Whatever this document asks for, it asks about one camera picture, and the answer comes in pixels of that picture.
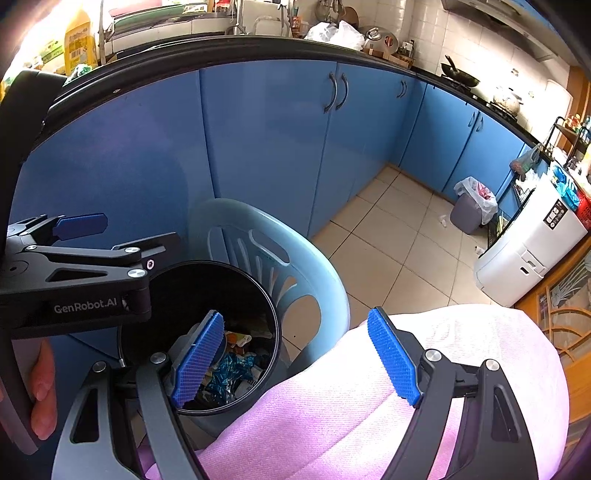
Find grey waste bin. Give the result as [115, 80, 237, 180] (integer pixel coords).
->
[450, 194, 485, 236]

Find black metal shelf rack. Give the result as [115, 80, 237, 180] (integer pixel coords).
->
[549, 115, 591, 172]

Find green packet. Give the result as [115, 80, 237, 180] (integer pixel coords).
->
[34, 41, 66, 75]

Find red plastic basket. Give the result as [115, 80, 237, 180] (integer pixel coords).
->
[575, 187, 591, 232]

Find grey green plastic bag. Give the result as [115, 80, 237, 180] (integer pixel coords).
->
[509, 145, 544, 182]

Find white plastic jug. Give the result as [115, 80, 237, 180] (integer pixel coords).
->
[242, 0, 284, 34]

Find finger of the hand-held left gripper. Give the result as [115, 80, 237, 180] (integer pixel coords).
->
[0, 232, 182, 285]
[6, 212, 110, 254]

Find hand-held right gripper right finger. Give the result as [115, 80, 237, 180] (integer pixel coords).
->
[366, 305, 540, 480]

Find steel kettle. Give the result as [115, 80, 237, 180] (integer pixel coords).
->
[492, 85, 523, 116]

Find black round trash bin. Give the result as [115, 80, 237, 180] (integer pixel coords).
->
[116, 261, 282, 432]

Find steel pot lid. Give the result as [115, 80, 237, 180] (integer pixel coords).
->
[365, 25, 398, 56]

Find person's left hand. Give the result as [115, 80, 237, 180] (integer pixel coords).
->
[28, 342, 58, 442]

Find black wok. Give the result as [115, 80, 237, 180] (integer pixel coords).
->
[440, 55, 481, 89]

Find black kitchen countertop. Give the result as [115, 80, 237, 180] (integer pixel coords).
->
[44, 36, 555, 160]

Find blue kitchen cabinet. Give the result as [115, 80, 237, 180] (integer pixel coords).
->
[11, 59, 428, 352]
[388, 78, 544, 217]

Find black wire rack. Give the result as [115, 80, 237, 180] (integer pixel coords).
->
[482, 178, 532, 251]

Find white washing machine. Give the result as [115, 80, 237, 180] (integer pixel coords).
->
[475, 173, 591, 309]

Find orange white wrapper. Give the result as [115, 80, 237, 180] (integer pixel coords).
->
[225, 330, 271, 357]

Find steel range hood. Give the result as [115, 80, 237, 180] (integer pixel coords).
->
[441, 0, 560, 64]

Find white plastic bag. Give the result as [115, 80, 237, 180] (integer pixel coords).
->
[305, 21, 366, 49]

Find light blue plastic chair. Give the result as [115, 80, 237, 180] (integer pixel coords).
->
[185, 198, 352, 448]

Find grey bin with white bag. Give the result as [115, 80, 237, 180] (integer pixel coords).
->
[454, 176, 499, 226]

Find teal plastic bag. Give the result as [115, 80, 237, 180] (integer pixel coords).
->
[549, 164, 581, 211]

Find teal foil wrapper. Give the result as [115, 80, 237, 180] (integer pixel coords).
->
[210, 353, 260, 403]

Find wooden door with glass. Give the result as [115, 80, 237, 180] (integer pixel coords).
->
[512, 249, 591, 418]

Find person's pink pants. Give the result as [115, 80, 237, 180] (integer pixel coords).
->
[139, 302, 571, 480]

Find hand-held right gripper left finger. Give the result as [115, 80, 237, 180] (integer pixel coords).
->
[53, 310, 227, 480]

